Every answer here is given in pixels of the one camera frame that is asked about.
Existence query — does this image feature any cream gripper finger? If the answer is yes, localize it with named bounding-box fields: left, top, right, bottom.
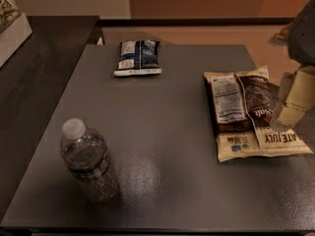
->
left=277, top=105, right=305, bottom=126
left=285, top=66, right=315, bottom=109

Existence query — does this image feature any brown and cream chip bag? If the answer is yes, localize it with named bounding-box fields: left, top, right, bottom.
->
left=204, top=66, right=311, bottom=162

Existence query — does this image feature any blue and white chip bag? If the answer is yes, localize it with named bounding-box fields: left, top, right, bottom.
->
left=114, top=39, right=161, bottom=77

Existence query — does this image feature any clear plastic water bottle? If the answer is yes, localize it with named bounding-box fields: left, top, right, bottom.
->
left=60, top=118, right=119, bottom=203

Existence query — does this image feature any snack bag in white box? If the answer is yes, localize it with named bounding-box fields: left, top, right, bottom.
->
left=0, top=0, right=20, bottom=32

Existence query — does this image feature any white box at left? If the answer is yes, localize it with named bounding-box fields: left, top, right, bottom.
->
left=0, top=13, right=32, bottom=67

